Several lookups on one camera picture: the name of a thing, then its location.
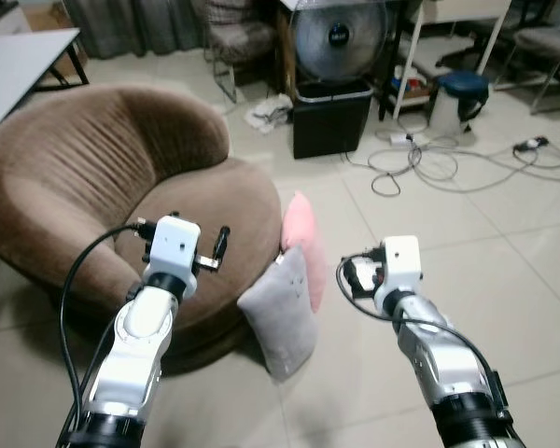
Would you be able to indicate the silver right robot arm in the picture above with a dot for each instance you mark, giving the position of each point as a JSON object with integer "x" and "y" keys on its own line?
{"x": 443, "y": 364}

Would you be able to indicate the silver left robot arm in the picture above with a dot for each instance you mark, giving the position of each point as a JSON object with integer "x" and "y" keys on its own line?
{"x": 135, "y": 345}

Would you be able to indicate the pink pillow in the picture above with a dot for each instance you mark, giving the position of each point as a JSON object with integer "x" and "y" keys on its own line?
{"x": 304, "y": 233}

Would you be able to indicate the grey pillow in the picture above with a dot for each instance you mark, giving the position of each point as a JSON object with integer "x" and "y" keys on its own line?
{"x": 280, "y": 317}

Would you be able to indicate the brown round sofa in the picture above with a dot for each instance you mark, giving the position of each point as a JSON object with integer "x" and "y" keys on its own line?
{"x": 84, "y": 177}

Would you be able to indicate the round grey floor fan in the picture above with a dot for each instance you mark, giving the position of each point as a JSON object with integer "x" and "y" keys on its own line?
{"x": 339, "y": 37}

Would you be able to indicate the white crumpled cloth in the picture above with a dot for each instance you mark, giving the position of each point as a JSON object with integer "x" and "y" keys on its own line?
{"x": 269, "y": 112}

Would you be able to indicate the white power strip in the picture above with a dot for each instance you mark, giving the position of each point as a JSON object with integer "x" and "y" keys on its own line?
{"x": 407, "y": 139}

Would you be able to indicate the white bin with blue lid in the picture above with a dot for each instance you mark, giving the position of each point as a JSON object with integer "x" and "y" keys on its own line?
{"x": 459, "y": 93}

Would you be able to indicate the brown padded metal chair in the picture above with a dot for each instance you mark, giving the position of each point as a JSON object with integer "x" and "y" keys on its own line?
{"x": 243, "y": 33}

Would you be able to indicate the black power adapter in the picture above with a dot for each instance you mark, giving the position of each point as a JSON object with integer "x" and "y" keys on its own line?
{"x": 532, "y": 145}

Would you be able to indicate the white legged desk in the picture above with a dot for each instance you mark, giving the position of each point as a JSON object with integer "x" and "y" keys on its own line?
{"x": 412, "y": 47}

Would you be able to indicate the grey curtain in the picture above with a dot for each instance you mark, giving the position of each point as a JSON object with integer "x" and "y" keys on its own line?
{"x": 131, "y": 23}

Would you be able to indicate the white table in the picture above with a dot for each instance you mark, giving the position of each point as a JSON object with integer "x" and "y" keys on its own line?
{"x": 14, "y": 70}

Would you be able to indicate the cardboard box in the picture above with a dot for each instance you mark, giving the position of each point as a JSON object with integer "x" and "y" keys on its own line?
{"x": 48, "y": 14}

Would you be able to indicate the grey padded metal chair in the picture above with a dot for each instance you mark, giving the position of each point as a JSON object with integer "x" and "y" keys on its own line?
{"x": 546, "y": 42}

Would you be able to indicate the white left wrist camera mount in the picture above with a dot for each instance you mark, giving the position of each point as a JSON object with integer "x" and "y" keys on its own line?
{"x": 174, "y": 243}

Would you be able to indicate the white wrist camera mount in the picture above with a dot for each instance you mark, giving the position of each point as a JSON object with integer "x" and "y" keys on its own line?
{"x": 400, "y": 261}
{"x": 174, "y": 243}

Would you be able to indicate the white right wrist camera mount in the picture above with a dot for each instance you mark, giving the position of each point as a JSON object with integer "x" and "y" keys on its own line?
{"x": 400, "y": 261}

